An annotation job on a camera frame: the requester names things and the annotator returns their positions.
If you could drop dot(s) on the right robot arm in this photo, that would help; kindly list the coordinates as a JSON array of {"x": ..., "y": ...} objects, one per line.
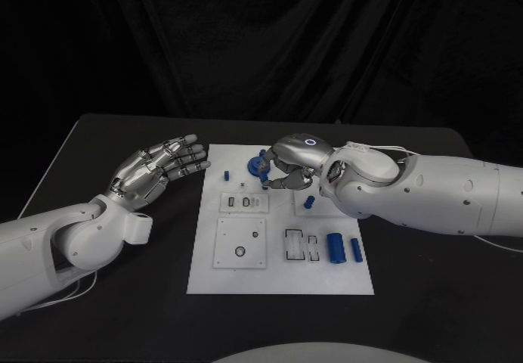
[{"x": 428, "y": 195}]

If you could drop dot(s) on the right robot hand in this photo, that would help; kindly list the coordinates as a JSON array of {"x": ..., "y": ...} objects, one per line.
[{"x": 296, "y": 158}]

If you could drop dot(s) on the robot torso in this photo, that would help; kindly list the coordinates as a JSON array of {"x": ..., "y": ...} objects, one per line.
[{"x": 323, "y": 353}]

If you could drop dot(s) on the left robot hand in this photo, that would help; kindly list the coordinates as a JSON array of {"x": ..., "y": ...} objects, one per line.
[{"x": 149, "y": 170}]

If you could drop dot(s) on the thick blue long cylinder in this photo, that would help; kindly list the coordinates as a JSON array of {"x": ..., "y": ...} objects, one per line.
[{"x": 336, "y": 248}]

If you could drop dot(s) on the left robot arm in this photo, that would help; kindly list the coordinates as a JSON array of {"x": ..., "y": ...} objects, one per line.
[{"x": 49, "y": 249}]

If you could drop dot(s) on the thin blue long cylinder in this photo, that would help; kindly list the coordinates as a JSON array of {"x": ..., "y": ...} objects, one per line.
[{"x": 356, "y": 250}]

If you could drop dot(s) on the blue short cylinder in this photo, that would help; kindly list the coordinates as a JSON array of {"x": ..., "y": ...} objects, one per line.
[{"x": 309, "y": 202}]

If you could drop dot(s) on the small blue peg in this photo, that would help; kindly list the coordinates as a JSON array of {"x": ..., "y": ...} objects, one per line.
[{"x": 225, "y": 175}]

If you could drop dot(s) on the white task board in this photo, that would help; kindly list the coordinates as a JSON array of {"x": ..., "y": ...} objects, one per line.
[{"x": 261, "y": 244}]

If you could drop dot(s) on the blue gear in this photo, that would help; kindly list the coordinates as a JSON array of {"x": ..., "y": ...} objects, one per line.
[{"x": 255, "y": 166}]

